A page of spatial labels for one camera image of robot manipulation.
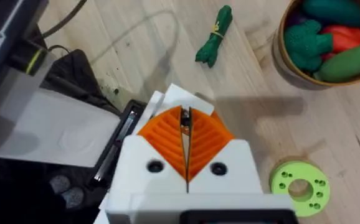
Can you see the green disc with holes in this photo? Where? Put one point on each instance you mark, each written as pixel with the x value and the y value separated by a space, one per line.
pixel 317 174

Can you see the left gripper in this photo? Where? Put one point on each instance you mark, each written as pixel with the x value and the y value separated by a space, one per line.
pixel 114 146

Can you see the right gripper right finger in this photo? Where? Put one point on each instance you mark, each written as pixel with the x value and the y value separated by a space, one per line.
pixel 226 168

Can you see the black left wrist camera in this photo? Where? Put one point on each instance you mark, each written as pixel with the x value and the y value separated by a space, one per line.
pixel 77 74

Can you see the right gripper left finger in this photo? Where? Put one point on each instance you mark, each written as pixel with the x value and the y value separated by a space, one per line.
pixel 142 155

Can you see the wooden tub with toy vegetables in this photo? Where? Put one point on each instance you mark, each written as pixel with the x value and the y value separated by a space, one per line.
pixel 326 43

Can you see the green toy vegetable bundle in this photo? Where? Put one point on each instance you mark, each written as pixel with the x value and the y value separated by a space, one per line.
pixel 214 37

